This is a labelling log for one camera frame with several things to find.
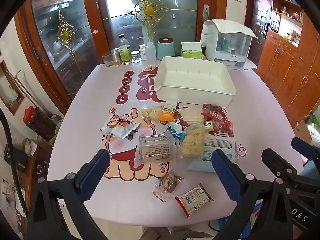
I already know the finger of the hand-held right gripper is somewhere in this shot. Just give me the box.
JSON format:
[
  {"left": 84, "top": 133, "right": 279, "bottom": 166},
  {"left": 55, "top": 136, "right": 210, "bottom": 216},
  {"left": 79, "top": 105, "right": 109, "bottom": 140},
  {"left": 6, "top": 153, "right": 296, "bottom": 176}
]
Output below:
[
  {"left": 262, "top": 148, "right": 304, "bottom": 182},
  {"left": 291, "top": 137, "right": 320, "bottom": 164}
]

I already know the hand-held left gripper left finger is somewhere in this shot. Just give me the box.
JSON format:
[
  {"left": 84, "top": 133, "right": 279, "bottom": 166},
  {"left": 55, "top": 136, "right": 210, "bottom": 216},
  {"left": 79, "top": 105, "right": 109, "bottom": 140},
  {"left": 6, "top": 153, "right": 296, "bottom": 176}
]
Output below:
[{"left": 30, "top": 149, "right": 110, "bottom": 240}]

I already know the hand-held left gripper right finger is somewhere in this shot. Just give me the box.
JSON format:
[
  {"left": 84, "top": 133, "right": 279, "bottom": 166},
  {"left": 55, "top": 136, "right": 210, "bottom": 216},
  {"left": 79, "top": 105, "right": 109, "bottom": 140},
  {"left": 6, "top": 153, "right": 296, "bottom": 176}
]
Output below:
[{"left": 211, "top": 149, "right": 292, "bottom": 240}]

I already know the white packet with red label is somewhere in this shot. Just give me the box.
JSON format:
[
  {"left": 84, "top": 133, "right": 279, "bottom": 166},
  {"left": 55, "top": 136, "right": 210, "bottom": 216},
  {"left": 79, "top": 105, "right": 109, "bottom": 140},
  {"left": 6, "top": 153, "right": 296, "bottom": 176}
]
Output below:
[{"left": 174, "top": 183, "right": 214, "bottom": 218}]

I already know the red white striped packet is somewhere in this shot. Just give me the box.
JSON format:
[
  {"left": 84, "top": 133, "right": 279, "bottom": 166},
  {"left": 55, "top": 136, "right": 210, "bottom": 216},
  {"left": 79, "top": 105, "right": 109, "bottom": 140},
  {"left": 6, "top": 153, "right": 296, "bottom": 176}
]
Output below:
[{"left": 207, "top": 127, "right": 234, "bottom": 138}]

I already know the puffed rice bar packet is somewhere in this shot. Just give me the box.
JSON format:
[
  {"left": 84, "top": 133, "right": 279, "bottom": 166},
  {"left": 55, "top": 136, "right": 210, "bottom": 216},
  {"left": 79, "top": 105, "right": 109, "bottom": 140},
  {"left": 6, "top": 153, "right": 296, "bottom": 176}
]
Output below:
[{"left": 178, "top": 124, "right": 206, "bottom": 159}]

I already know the red clear-wrapped snack packet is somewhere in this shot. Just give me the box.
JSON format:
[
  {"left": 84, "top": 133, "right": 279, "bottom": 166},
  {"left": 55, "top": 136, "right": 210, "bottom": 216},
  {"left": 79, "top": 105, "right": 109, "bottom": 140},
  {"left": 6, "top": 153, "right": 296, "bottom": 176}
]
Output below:
[{"left": 220, "top": 120, "right": 235, "bottom": 137}]

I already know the white red cartoon snack packet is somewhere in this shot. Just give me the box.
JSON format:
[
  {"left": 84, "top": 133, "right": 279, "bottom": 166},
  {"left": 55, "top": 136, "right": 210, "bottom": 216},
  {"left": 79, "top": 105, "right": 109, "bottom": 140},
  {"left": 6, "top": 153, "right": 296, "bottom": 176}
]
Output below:
[{"left": 100, "top": 114, "right": 141, "bottom": 140}]

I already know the clear nut cluster packet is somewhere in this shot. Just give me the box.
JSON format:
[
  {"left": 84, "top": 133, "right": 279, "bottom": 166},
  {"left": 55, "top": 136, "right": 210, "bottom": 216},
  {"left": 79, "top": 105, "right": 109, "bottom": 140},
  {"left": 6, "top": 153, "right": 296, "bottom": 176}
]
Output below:
[{"left": 152, "top": 170, "right": 184, "bottom": 202}]

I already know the clear grey label pastry packet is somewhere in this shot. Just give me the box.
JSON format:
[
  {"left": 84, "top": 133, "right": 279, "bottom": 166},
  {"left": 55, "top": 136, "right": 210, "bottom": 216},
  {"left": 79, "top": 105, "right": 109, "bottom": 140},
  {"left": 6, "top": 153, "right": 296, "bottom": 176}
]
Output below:
[{"left": 134, "top": 131, "right": 177, "bottom": 169}]

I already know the blue candy wrapper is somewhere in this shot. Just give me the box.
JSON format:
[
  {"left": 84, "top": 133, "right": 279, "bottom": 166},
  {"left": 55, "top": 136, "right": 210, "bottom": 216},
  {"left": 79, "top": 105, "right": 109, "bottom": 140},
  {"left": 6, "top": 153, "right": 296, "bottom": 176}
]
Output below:
[{"left": 166, "top": 126, "right": 185, "bottom": 140}]

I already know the dark red dried fruit packet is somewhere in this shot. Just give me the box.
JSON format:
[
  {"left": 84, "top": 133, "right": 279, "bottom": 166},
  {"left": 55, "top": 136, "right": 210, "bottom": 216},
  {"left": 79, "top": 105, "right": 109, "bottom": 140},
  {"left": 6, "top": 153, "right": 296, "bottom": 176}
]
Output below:
[{"left": 201, "top": 103, "right": 223, "bottom": 121}]

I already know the brown chocolate packet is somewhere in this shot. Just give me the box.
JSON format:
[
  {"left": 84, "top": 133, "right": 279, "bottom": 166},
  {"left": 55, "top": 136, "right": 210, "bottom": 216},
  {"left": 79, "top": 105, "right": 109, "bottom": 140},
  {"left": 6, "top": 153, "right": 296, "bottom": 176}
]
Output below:
[{"left": 172, "top": 111, "right": 191, "bottom": 130}]

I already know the beige wafer packet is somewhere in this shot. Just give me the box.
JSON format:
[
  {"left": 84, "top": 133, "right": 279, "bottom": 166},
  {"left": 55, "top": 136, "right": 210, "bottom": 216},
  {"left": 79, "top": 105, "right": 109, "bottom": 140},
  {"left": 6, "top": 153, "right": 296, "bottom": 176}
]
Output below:
[{"left": 179, "top": 106, "right": 206, "bottom": 125}]

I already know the yellow chips packet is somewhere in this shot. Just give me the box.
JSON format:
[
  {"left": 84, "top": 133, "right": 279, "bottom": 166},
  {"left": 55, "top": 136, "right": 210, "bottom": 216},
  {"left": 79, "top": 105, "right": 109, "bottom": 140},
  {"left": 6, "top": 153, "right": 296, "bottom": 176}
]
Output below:
[{"left": 139, "top": 104, "right": 163, "bottom": 122}]

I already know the orange snack packet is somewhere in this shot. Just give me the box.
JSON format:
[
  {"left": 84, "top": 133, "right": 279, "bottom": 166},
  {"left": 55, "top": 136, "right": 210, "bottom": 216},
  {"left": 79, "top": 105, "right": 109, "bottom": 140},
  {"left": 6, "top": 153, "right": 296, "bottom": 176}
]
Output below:
[{"left": 157, "top": 101, "right": 176, "bottom": 123}]

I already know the white plastic bin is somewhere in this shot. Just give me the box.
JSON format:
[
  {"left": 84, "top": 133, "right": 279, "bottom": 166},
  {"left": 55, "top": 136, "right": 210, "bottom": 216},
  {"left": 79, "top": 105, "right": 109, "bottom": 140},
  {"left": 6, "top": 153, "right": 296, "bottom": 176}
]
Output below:
[{"left": 153, "top": 56, "right": 237, "bottom": 108}]

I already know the cardboard box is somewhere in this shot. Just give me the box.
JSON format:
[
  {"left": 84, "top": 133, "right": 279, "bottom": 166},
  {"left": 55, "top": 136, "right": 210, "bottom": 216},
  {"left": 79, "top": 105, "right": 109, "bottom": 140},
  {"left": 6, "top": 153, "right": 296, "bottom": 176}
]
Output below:
[{"left": 292, "top": 120, "right": 314, "bottom": 144}]

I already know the blue cloth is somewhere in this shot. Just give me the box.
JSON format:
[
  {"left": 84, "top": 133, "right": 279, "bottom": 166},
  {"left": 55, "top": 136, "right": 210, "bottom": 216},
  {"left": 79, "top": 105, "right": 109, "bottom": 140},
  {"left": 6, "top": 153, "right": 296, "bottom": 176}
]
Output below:
[{"left": 304, "top": 159, "right": 320, "bottom": 177}]

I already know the green white bag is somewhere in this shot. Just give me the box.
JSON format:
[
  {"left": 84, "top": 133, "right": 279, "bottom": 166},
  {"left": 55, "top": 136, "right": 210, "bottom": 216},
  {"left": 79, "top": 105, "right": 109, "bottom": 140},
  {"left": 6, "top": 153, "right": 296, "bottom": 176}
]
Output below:
[{"left": 306, "top": 115, "right": 320, "bottom": 143}]

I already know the wooden cabinet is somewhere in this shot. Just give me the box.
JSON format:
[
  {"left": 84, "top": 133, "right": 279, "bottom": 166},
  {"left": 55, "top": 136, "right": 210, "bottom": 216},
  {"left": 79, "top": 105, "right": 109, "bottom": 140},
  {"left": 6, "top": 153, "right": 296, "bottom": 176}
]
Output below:
[{"left": 255, "top": 0, "right": 320, "bottom": 130}]

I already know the jar with red lid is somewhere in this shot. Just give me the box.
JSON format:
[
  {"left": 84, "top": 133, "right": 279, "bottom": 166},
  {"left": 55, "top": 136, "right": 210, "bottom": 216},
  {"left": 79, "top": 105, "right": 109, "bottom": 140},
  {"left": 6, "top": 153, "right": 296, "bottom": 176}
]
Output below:
[{"left": 23, "top": 106, "right": 57, "bottom": 140}]

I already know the clear glass cup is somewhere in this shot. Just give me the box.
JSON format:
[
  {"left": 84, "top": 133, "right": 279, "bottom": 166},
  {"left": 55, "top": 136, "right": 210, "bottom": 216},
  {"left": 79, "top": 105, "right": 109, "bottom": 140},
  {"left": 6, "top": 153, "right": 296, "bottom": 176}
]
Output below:
[{"left": 101, "top": 52, "right": 113, "bottom": 67}]

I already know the white sterilizer cabinet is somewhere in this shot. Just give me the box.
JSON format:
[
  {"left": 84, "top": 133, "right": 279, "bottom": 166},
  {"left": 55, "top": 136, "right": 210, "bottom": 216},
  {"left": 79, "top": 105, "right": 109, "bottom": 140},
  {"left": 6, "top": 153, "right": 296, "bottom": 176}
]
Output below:
[{"left": 201, "top": 19, "right": 253, "bottom": 70}]

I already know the glass bottle with green label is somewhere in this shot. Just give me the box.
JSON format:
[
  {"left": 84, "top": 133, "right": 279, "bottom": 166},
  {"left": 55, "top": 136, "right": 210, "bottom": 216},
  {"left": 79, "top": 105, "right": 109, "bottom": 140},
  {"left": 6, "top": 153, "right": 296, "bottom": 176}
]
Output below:
[{"left": 118, "top": 34, "right": 132, "bottom": 64}]

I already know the dark brown door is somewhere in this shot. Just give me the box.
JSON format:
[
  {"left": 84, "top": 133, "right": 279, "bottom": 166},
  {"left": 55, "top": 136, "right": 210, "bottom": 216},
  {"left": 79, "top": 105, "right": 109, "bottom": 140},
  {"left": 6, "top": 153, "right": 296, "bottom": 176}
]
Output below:
[{"left": 246, "top": 0, "right": 273, "bottom": 67}]

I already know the green tissue pack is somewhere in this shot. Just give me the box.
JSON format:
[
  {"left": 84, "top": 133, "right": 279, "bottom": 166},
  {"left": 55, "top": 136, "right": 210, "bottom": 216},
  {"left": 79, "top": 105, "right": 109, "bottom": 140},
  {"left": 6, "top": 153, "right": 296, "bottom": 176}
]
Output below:
[{"left": 180, "top": 42, "right": 204, "bottom": 59}]

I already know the white squeeze bottle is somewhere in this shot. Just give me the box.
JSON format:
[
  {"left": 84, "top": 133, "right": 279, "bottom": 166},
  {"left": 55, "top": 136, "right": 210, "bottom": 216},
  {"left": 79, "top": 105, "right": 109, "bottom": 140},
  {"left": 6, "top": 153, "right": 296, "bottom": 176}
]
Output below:
[{"left": 146, "top": 36, "right": 157, "bottom": 61}]

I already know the mint canister with brown lid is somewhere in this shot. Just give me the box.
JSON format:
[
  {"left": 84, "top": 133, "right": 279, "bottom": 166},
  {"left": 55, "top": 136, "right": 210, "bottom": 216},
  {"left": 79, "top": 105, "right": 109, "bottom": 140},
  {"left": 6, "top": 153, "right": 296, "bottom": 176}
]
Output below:
[{"left": 157, "top": 37, "right": 175, "bottom": 61}]

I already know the small gold door ornament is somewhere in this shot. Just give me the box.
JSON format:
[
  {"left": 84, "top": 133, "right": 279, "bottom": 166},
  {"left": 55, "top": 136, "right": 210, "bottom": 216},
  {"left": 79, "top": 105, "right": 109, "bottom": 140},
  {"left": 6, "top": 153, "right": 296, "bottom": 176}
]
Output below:
[{"left": 56, "top": 15, "right": 78, "bottom": 55}]

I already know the white cloth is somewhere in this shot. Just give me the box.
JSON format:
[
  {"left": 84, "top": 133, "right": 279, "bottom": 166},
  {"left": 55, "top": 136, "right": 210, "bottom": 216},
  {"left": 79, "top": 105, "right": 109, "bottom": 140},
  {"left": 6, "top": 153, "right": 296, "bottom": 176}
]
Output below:
[{"left": 206, "top": 19, "right": 258, "bottom": 40}]

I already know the large gold door ornament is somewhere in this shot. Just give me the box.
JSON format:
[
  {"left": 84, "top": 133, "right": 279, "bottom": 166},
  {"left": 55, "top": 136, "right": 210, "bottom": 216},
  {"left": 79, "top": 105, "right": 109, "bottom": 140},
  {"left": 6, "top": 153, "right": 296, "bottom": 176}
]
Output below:
[{"left": 129, "top": 0, "right": 170, "bottom": 40}]

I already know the black cable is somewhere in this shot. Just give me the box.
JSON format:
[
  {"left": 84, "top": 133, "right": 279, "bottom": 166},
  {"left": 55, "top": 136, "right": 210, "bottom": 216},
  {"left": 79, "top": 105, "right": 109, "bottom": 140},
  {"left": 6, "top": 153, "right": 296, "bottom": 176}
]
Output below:
[{"left": 0, "top": 110, "right": 25, "bottom": 215}]

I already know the wooden picture frame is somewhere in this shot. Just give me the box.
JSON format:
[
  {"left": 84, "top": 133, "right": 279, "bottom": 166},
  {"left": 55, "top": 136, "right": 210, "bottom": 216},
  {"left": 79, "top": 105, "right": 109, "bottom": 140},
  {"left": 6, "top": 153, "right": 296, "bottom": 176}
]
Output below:
[{"left": 0, "top": 60, "right": 25, "bottom": 115}]

